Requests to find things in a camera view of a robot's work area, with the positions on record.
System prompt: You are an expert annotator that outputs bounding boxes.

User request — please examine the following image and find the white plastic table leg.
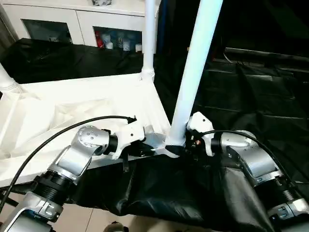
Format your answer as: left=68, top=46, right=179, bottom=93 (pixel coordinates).
left=165, top=0, right=224, bottom=152
left=141, top=0, right=161, bottom=83
left=0, top=64, right=21, bottom=94

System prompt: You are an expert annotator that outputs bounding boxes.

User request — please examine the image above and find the white plastic table top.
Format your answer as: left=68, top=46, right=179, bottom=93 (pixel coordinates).
left=0, top=71, right=186, bottom=189

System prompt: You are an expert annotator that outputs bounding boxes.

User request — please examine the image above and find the black plastic mat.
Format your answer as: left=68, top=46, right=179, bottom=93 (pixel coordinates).
left=0, top=37, right=309, bottom=232

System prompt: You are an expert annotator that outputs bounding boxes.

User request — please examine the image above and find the white glass-door cabinet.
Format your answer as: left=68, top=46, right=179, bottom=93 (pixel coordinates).
left=3, top=0, right=160, bottom=53

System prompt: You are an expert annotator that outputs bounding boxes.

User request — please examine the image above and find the grey curtain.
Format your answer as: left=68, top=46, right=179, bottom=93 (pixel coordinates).
left=0, top=4, right=20, bottom=61

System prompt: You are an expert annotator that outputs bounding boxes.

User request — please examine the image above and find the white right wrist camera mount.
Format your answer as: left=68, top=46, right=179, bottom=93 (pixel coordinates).
left=187, top=111, right=214, bottom=157

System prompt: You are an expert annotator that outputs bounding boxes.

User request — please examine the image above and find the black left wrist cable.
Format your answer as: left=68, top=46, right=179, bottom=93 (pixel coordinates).
left=0, top=115, right=138, bottom=213

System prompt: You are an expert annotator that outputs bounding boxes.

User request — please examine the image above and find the blue vertical post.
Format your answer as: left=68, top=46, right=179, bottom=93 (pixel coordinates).
left=158, top=0, right=169, bottom=53

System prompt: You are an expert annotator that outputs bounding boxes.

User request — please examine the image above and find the black folding table frame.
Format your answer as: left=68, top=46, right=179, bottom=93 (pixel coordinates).
left=0, top=188, right=25, bottom=208

